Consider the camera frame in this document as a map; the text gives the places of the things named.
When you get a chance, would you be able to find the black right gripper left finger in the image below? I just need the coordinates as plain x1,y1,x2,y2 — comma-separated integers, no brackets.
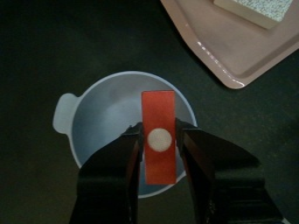
69,122,145,224

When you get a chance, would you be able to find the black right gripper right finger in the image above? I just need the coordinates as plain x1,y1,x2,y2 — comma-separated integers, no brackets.
173,117,285,224

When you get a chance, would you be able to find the red rectangular block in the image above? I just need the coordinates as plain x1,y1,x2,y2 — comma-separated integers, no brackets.
140,89,179,186

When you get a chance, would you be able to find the light blue plastic bowl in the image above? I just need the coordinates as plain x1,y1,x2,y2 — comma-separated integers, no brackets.
50,70,199,200

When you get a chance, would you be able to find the pink plastic tray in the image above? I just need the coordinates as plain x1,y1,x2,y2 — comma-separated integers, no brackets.
158,0,299,90

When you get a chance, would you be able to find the white speckled toy block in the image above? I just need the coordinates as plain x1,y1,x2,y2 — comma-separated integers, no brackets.
212,0,295,30

